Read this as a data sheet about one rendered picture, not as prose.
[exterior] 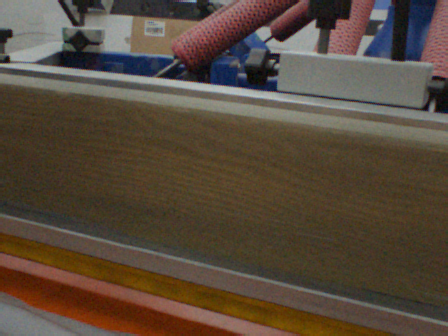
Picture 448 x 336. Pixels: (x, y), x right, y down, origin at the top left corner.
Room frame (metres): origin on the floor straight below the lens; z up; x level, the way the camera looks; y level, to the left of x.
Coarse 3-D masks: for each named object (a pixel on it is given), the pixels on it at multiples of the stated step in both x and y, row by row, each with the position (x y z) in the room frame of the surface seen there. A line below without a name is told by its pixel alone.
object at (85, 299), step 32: (0, 256) 0.32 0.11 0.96; (0, 288) 0.28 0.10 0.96; (32, 288) 0.29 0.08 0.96; (64, 288) 0.29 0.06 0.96; (96, 288) 0.29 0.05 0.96; (128, 288) 0.29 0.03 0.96; (96, 320) 0.26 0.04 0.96; (128, 320) 0.26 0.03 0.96; (160, 320) 0.26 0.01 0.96; (192, 320) 0.26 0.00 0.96
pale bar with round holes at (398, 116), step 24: (0, 72) 0.60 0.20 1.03; (24, 72) 0.59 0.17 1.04; (48, 72) 0.57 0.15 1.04; (72, 72) 0.58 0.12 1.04; (96, 72) 0.60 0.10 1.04; (192, 96) 0.51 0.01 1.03; (216, 96) 0.51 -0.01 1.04; (240, 96) 0.50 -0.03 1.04; (264, 96) 0.49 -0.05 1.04; (288, 96) 0.51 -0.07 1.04; (384, 120) 0.45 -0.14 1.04; (408, 120) 0.44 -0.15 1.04; (432, 120) 0.44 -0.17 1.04
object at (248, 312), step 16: (0, 240) 0.31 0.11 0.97; (16, 256) 0.31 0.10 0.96; (32, 256) 0.30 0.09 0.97; (48, 256) 0.30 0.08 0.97; (64, 256) 0.30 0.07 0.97; (80, 272) 0.29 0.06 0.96; (96, 272) 0.29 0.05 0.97; (112, 272) 0.28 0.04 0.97; (128, 272) 0.28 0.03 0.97; (144, 288) 0.28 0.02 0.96; (160, 288) 0.27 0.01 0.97; (176, 288) 0.27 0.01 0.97; (192, 304) 0.27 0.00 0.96; (208, 304) 0.26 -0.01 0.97; (224, 304) 0.26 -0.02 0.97; (240, 304) 0.26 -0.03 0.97; (256, 320) 0.25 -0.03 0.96; (272, 320) 0.25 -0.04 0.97; (288, 320) 0.25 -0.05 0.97; (304, 320) 0.24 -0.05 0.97
